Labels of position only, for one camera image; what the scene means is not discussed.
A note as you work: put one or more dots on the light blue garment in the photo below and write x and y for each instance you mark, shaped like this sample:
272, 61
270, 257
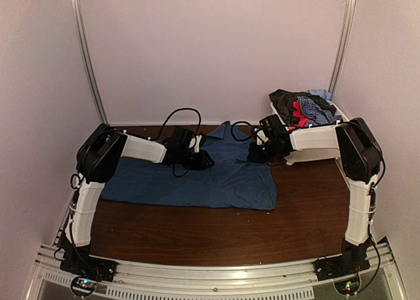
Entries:
323, 93

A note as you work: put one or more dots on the black garment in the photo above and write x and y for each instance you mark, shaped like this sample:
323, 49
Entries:
283, 103

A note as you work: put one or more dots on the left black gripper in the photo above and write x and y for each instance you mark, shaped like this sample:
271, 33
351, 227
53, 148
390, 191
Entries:
203, 162

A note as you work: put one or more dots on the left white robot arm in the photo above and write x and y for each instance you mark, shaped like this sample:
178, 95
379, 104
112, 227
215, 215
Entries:
99, 156

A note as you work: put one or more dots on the white plastic laundry bin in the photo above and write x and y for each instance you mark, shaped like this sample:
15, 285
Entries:
313, 144

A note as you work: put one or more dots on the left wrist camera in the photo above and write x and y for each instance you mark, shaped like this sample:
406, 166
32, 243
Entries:
197, 142

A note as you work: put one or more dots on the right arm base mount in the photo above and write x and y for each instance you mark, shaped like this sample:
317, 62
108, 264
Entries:
352, 258

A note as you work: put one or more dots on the blue checkered shirt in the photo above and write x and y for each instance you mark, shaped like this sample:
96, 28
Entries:
316, 114

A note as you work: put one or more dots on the front aluminium rail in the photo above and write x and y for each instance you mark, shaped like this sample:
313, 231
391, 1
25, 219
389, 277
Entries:
290, 280

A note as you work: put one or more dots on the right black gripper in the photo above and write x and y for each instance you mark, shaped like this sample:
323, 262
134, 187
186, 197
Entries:
254, 157

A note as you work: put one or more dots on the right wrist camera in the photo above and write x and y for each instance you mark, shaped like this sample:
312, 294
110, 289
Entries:
259, 136

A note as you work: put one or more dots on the red garment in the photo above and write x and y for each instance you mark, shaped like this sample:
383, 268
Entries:
297, 114

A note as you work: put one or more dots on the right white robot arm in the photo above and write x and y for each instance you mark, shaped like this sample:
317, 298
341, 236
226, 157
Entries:
351, 142

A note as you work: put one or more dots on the left aluminium corner post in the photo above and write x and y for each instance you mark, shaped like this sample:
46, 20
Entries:
87, 61

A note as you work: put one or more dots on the aluminium corner post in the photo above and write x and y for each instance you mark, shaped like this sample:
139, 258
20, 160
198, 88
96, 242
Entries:
346, 29
87, 61

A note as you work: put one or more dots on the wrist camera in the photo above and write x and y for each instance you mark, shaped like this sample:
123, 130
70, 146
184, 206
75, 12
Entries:
259, 136
197, 142

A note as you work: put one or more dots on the right aluminium corner post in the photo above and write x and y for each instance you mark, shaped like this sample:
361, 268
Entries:
346, 29

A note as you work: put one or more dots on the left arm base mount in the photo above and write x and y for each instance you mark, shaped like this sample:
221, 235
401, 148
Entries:
76, 260

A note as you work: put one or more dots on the blue polo shirt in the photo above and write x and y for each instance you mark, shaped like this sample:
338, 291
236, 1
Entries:
231, 182

